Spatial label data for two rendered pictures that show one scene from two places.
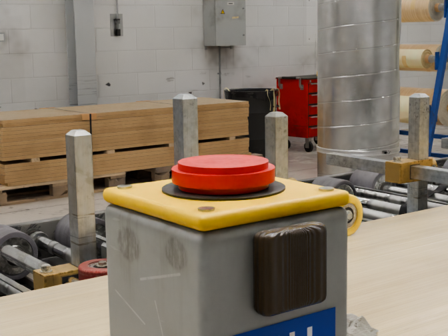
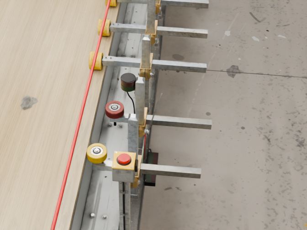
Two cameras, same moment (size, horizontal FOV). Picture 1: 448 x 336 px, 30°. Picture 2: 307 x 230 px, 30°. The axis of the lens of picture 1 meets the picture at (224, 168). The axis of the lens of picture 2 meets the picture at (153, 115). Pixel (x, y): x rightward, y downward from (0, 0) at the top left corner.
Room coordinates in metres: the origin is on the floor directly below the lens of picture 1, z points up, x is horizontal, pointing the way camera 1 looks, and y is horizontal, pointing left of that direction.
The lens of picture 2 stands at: (-0.49, 0.84, 2.60)
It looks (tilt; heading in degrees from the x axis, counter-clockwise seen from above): 45 degrees down; 310
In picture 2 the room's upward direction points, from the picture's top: 2 degrees clockwise
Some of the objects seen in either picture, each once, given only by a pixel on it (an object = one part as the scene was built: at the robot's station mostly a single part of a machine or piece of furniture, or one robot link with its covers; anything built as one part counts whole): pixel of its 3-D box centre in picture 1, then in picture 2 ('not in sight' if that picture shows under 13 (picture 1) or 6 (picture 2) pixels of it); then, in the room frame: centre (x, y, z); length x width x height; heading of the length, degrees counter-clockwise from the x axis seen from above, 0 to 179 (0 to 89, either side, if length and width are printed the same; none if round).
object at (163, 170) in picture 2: not in sight; (146, 169); (0.46, -0.27, 0.82); 0.43 x 0.03 x 0.04; 36
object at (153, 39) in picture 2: not in sight; (150, 32); (0.93, -0.83, 0.95); 0.14 x 0.06 x 0.05; 126
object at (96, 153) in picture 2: not in sight; (97, 159); (0.62, -0.15, 0.85); 0.08 x 0.08 x 0.11
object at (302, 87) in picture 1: (312, 111); not in sight; (9.25, -0.99, 0.41); 0.76 x 0.48 x 0.81; 133
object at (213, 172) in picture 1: (223, 182); (124, 159); (0.32, 0.00, 1.22); 0.04 x 0.04 x 0.02
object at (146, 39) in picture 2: not in sight; (145, 78); (0.77, -0.61, 0.89); 0.04 x 0.04 x 0.48; 36
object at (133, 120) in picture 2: not in sight; (133, 159); (0.47, -0.21, 0.92); 0.04 x 0.04 x 0.48; 36
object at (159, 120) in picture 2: not in sight; (160, 121); (0.58, -0.49, 0.84); 0.43 x 0.03 x 0.04; 36
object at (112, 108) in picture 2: not in sight; (114, 115); (0.73, -0.38, 0.85); 0.08 x 0.08 x 0.11
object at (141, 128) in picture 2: not in sight; (139, 122); (0.64, -0.43, 0.85); 0.14 x 0.06 x 0.05; 126
